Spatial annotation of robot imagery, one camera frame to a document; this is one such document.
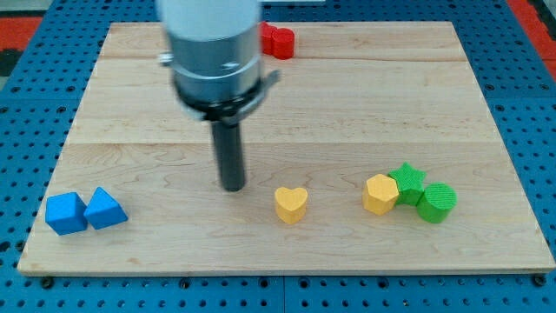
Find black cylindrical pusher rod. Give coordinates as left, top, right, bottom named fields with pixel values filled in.
left=211, top=122, right=246, bottom=192

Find red block behind arm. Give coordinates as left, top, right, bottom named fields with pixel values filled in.
left=259, top=21, right=277, bottom=55

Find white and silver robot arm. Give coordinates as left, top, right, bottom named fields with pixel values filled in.
left=156, top=0, right=280, bottom=191

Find yellow heart block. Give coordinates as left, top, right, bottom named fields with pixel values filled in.
left=275, top=187, right=308, bottom=224

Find yellow hexagon block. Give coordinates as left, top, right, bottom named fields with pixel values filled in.
left=361, top=174, right=400, bottom=216

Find red cylinder block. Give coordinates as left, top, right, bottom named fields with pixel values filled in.
left=272, top=28, right=295, bottom=60

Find blue triangle block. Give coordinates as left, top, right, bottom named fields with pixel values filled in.
left=84, top=187, right=128, bottom=230

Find wooden board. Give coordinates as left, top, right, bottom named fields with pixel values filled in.
left=17, top=22, right=555, bottom=276

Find blue cube block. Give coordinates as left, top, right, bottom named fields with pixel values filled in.
left=45, top=192, right=88, bottom=236

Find green star block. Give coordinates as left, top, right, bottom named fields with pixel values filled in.
left=388, top=163, right=427, bottom=206

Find green cylinder block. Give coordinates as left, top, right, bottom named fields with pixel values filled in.
left=416, top=182, right=458, bottom=223

